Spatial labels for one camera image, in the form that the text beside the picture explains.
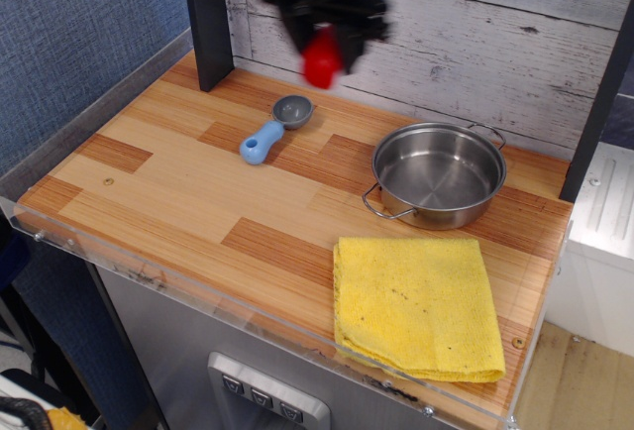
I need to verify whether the red and white toy sushi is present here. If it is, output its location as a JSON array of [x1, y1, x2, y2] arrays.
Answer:
[[302, 26, 344, 89]]

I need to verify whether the stainless steel pot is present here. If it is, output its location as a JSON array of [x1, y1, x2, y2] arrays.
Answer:
[[362, 122, 507, 230]]

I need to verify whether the blue and grey toy scoop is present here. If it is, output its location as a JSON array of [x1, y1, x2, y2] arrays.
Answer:
[[239, 95, 314, 165]]

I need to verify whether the yellow folded cloth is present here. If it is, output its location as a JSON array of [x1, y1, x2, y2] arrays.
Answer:
[[333, 237, 506, 383]]

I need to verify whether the stainless steel toy fridge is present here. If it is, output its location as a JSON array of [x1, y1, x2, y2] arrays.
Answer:
[[98, 268, 446, 429]]

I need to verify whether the clear acrylic front guard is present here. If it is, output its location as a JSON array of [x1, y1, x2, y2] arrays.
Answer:
[[1, 199, 516, 429]]

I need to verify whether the silver dispenser button panel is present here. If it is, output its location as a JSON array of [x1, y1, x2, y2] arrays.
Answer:
[[207, 352, 331, 429]]

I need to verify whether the yellow and black object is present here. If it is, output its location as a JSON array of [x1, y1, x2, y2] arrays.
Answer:
[[1, 396, 89, 430]]

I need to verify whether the dark left vertical post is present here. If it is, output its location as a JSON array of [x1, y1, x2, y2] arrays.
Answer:
[[187, 0, 235, 92]]

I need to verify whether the dark vertical post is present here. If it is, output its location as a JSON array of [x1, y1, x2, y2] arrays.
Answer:
[[559, 0, 633, 202], [187, 0, 235, 92]]

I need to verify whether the dark right vertical post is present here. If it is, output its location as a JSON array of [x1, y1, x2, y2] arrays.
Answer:
[[559, 0, 633, 202]]

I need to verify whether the white aluminium frame block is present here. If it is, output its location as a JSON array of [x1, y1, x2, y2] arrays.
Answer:
[[545, 143, 633, 356]]

